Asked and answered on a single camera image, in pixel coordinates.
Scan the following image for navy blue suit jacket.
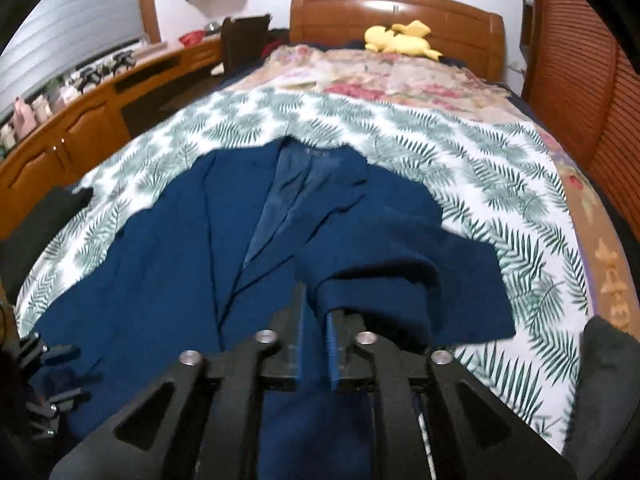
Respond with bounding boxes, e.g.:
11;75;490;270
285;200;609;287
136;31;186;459
35;139;515;479

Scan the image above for black folded garment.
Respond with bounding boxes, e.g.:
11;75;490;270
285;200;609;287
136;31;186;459
1;186;93;304

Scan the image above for dark grey folded garment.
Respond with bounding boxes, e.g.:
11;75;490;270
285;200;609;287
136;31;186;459
562;316;640;479

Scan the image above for leaf print bed sheet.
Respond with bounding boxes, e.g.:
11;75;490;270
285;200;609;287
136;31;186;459
15;87;592;448

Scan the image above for wooden desk cabinet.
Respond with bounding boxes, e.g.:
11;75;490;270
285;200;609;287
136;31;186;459
1;35;222;237

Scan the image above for floral quilt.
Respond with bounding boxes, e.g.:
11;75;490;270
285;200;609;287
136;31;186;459
228;44;639;336

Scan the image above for black gadgets on desk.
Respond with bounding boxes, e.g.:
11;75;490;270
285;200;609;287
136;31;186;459
70;50;137;94

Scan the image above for wooden louvered wardrobe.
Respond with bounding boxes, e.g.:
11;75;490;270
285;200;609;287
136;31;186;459
524;0;639;234

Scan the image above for yellow plush toy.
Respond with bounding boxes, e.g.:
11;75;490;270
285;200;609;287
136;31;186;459
363;20;442;62

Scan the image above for red basket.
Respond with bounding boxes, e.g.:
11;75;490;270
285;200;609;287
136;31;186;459
178;29;205;48

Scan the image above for dark wooden chair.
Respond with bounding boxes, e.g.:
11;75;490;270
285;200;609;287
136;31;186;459
220;14;271;76

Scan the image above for grey window blind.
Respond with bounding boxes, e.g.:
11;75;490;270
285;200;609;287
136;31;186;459
1;0;145;113

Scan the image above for wooden headboard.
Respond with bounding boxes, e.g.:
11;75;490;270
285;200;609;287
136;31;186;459
290;0;506;82

